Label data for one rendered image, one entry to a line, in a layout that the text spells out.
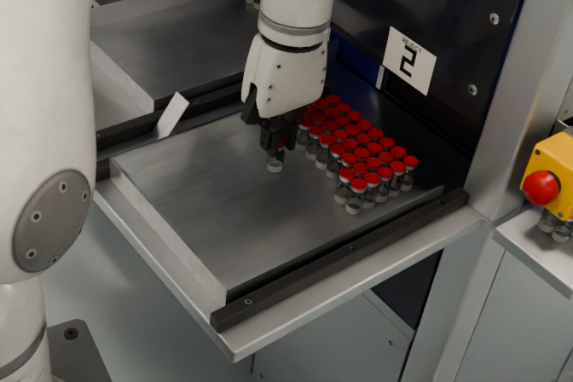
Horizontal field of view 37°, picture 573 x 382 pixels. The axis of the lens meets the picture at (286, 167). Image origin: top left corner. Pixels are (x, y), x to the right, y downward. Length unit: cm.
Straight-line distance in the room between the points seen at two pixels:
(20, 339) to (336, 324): 91
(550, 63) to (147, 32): 67
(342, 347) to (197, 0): 66
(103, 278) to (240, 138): 107
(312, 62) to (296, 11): 10
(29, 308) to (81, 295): 147
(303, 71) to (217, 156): 20
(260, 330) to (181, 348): 111
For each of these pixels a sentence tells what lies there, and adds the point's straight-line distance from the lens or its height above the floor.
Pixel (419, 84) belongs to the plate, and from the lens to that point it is 115.
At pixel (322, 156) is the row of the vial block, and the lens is 114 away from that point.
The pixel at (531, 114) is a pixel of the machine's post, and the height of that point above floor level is 106.
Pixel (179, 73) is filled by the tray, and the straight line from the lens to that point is 131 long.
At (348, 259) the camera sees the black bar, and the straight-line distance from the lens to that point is 102.
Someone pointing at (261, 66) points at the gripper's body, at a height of 106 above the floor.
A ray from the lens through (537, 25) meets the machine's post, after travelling 100.
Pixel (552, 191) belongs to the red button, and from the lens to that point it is 102.
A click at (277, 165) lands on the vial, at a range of 113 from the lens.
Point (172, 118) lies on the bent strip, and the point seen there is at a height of 91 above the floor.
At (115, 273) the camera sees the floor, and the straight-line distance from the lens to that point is 220.
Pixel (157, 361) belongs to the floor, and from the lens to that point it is 202.
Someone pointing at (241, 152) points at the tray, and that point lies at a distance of 116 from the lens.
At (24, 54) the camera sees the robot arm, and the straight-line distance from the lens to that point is 54.
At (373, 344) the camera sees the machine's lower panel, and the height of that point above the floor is 50.
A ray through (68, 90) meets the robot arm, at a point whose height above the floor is 129.
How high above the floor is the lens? 161
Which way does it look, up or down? 39 degrees down
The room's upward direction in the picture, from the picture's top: 8 degrees clockwise
